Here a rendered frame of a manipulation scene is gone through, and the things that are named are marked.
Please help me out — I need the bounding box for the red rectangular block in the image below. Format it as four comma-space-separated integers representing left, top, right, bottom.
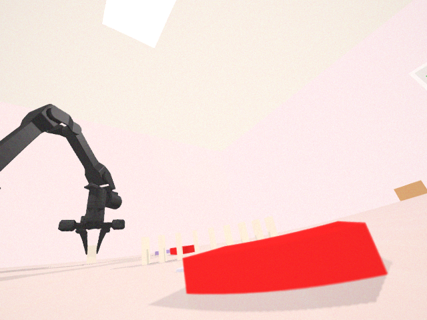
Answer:
182, 221, 387, 294
170, 245, 195, 255

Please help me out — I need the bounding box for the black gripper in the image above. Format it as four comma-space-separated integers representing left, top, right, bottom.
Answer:
58, 202, 125, 255

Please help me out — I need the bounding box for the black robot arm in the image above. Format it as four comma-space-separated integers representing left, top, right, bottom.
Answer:
0, 104, 123, 210

